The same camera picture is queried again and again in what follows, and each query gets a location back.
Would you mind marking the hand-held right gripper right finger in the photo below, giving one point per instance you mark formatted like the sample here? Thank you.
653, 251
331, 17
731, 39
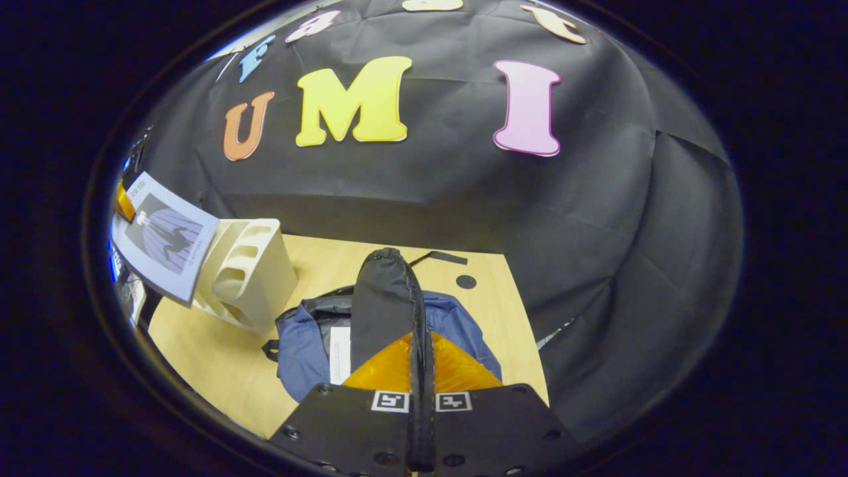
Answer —
497, 430

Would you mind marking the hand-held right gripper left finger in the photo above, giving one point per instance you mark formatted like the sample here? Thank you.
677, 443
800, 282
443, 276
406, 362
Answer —
351, 430

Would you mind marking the white side desk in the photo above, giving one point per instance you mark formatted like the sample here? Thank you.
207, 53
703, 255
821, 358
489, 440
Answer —
131, 298

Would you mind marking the blue schoolbag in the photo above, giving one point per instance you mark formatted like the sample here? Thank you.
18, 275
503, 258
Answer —
384, 298

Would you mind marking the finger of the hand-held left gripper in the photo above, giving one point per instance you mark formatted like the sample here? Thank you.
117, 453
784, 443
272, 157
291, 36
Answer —
124, 202

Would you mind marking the thin white pole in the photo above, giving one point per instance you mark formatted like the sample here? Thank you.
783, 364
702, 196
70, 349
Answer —
226, 68

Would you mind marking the lilac book with dark figure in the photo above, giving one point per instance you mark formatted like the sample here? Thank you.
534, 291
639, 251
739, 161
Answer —
165, 238

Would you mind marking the cream plastic bookshelf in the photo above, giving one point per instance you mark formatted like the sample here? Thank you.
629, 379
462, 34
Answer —
255, 278

